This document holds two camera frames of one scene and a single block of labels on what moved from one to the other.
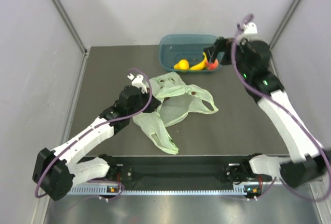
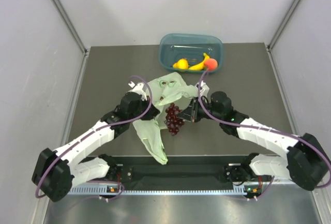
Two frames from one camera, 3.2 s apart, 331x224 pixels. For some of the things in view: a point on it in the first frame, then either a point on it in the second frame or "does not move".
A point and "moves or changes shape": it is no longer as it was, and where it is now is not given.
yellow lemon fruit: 182,64 does not move
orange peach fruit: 212,65 does not move
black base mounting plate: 180,169 does not move
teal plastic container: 174,47 does not move
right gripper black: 223,45 → 191,113
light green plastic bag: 179,100 moves or changes shape
